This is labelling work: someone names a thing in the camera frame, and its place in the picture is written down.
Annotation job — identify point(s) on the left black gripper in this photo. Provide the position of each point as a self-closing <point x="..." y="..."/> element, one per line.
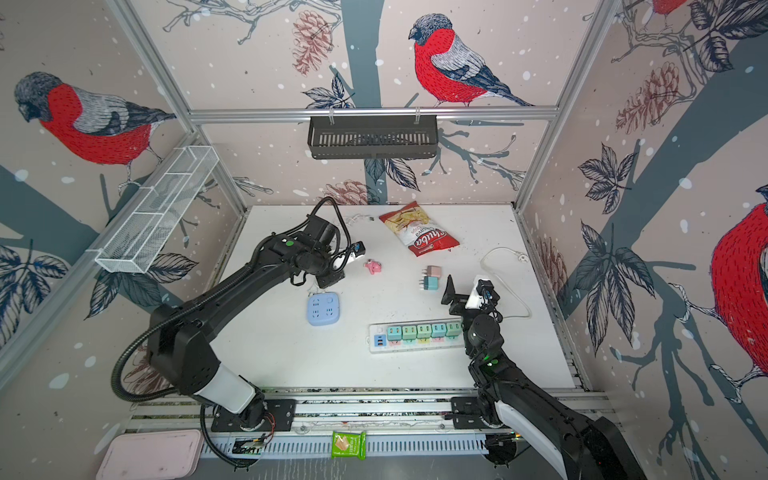
<point x="329" y="280"/>

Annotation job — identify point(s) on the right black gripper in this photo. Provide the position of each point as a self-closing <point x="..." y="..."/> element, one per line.
<point x="453" y="297"/>

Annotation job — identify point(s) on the light green charger plug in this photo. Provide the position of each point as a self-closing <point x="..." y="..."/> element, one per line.
<point x="453" y="329"/>

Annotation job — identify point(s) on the teal charger plug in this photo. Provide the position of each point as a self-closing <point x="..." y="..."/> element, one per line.
<point x="438" y="330"/>
<point x="430" y="283"/>
<point x="394" y="334"/>

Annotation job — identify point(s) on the white multicolour power strip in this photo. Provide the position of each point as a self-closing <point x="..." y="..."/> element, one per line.
<point x="377" y="339"/>

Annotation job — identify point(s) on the pink usb charger plug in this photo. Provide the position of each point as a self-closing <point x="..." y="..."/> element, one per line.
<point x="433" y="271"/>

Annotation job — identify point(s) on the blue square socket cube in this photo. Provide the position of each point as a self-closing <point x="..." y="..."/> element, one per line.
<point x="323" y="309"/>

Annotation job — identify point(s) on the teal charger plug front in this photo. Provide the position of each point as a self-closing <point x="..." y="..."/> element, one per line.
<point x="438" y="330"/>

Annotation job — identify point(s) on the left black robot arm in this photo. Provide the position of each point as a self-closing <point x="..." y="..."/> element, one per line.
<point x="179" y="340"/>

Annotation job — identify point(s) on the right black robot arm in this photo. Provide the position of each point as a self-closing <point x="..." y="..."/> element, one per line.
<point x="576" y="446"/>

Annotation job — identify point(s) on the pink pig toy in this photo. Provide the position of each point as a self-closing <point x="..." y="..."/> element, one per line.
<point x="373" y="267"/>

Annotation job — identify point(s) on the red white chips bag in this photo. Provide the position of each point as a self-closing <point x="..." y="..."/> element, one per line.
<point x="417" y="230"/>

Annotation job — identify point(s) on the green snack packet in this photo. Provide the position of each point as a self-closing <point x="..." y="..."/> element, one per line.
<point x="349" y="445"/>

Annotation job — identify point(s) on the pink tray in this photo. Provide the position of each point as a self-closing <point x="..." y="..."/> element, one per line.
<point x="153" y="455"/>

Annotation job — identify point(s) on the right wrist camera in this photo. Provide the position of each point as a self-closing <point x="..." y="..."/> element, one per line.
<point x="483" y="295"/>

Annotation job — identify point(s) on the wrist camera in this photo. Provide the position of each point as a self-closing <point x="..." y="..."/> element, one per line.
<point x="357" y="251"/>
<point x="483" y="295"/>

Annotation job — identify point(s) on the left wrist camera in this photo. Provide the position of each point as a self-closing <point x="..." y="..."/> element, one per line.
<point x="357" y="251"/>

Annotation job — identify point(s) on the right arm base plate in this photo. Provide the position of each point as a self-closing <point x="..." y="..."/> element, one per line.
<point x="472" y="413"/>

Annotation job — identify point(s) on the black hanging wire basket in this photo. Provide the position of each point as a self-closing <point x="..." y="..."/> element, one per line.
<point x="373" y="137"/>

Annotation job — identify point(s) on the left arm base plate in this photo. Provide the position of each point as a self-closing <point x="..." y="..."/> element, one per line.
<point x="266" y="415"/>

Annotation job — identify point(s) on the white mesh wall shelf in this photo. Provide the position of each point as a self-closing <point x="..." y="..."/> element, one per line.
<point x="141" y="237"/>

